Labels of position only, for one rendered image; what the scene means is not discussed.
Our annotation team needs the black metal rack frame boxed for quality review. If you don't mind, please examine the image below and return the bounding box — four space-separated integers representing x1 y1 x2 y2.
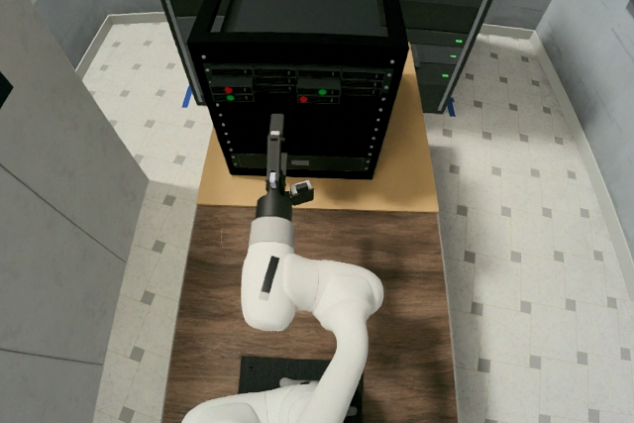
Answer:
186 0 409 179

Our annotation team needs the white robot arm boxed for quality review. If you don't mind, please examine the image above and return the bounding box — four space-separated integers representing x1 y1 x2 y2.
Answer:
182 216 383 423

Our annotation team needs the tan wooden board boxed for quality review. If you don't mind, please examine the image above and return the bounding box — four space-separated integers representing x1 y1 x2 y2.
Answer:
196 49 439 213

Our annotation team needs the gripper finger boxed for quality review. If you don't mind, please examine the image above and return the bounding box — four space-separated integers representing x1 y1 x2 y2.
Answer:
265 114 284 191
280 153 287 196

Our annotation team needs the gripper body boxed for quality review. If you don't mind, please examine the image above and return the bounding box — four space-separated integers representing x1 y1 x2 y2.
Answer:
255 176 292 222

